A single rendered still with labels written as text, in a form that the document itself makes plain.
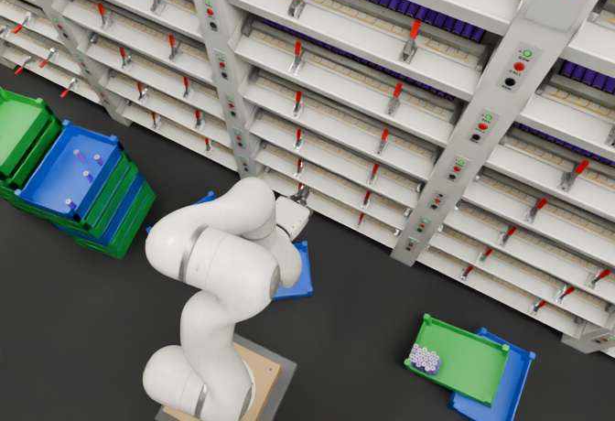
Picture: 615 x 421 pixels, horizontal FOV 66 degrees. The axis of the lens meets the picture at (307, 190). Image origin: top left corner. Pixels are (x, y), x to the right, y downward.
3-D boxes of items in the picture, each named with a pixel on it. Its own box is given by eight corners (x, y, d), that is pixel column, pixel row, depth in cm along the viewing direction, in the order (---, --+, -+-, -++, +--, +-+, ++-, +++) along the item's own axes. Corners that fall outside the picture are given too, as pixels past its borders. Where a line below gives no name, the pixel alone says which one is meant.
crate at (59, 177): (79, 222, 156) (68, 213, 148) (26, 203, 158) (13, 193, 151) (124, 148, 168) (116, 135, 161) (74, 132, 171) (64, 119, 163)
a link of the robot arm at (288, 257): (313, 227, 100) (306, 268, 127) (247, 192, 103) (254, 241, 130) (292, 263, 96) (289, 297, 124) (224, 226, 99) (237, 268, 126)
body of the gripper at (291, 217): (258, 233, 133) (278, 205, 139) (291, 250, 131) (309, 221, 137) (259, 219, 127) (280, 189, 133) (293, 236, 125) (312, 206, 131)
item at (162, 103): (236, 151, 185) (224, 143, 172) (111, 91, 197) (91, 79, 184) (259, 104, 186) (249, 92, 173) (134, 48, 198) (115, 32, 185)
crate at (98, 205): (89, 232, 163) (79, 222, 156) (37, 213, 166) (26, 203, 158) (132, 159, 175) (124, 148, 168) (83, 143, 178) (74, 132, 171)
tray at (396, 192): (413, 210, 154) (415, 207, 145) (252, 134, 166) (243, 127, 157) (440, 154, 155) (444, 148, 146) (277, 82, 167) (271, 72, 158)
